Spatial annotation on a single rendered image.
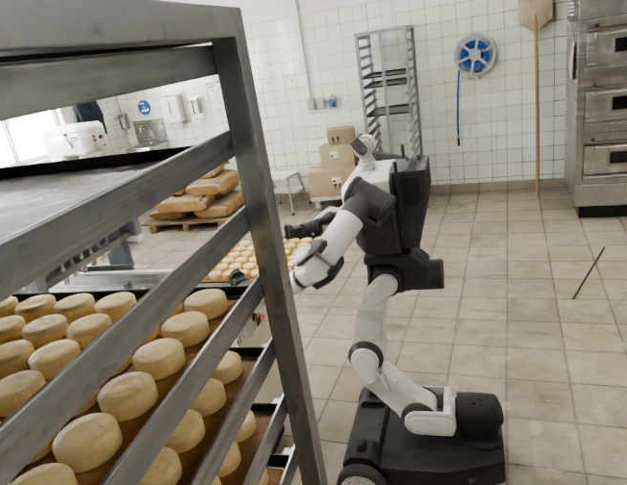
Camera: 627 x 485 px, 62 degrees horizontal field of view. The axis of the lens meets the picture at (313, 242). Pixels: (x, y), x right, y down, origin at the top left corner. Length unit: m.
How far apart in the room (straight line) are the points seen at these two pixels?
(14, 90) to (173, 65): 0.19
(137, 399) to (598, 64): 4.64
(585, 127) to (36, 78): 4.66
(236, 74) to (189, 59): 0.06
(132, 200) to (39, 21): 0.15
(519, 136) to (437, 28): 1.40
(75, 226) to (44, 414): 0.12
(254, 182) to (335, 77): 5.54
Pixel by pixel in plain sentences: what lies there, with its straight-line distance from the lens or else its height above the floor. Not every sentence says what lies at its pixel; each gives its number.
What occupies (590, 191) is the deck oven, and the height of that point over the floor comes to 0.25.
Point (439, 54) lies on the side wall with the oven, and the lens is 5.88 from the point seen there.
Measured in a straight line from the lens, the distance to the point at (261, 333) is 2.37.
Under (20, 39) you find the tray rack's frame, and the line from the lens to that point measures 0.32.
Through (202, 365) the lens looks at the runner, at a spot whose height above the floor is 1.51.
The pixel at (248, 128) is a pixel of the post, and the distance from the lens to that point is 0.59.
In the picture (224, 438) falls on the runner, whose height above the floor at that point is 1.41.
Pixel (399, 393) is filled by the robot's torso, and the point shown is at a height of 0.40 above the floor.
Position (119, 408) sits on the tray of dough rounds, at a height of 1.51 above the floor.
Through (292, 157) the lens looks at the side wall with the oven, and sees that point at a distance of 6.46.
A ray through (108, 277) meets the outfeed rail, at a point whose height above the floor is 0.88.
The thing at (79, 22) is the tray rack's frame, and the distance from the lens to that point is 0.36.
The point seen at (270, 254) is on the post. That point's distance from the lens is 0.63.
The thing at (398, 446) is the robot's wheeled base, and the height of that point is 0.17.
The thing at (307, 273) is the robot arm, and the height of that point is 1.13.
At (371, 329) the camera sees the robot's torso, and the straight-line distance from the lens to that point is 2.10.
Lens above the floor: 1.77
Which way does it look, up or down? 20 degrees down
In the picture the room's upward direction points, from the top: 9 degrees counter-clockwise
